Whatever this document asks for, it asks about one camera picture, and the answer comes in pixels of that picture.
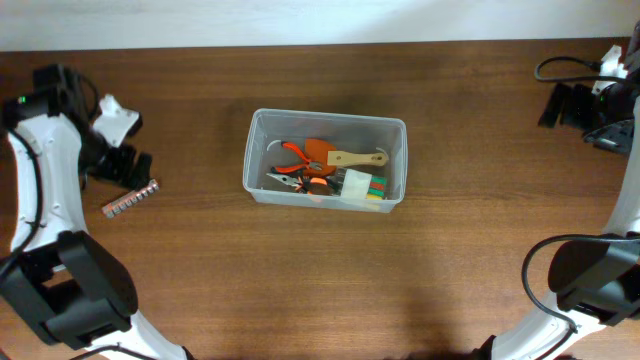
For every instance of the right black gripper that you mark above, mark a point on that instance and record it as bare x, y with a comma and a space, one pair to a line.
574, 96

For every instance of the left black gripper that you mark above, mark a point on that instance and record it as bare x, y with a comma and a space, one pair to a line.
122, 171

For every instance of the small red cutting pliers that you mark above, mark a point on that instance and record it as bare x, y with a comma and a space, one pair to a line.
305, 162

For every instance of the orange black needle-nose pliers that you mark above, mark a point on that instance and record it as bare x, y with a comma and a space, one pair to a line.
308, 185

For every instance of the orange scraper wooden handle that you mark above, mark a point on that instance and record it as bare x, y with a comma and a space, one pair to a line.
330, 158

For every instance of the clear case coloured bits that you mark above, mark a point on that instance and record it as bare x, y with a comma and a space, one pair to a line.
354, 184

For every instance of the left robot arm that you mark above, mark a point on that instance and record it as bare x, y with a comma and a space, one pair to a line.
61, 282

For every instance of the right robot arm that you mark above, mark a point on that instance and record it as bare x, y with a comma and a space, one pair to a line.
581, 284

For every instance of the clear plastic container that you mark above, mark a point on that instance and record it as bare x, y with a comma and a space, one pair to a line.
351, 133

